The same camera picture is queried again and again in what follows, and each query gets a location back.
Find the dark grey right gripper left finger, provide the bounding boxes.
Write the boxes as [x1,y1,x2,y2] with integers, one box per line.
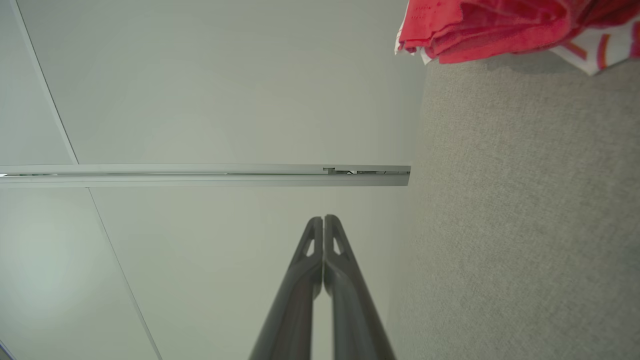
[248,216,324,360]

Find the red shorts white side stripe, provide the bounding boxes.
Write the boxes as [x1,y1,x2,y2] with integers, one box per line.
[395,0,640,65]

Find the red jersey shirt white sleeves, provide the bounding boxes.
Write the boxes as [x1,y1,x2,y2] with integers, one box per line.
[550,20,640,76]

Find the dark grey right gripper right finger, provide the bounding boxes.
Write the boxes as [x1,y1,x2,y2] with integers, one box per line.
[323,214,397,360]

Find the grey partition joint post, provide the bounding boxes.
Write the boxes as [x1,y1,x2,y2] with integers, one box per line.
[0,164,412,188]

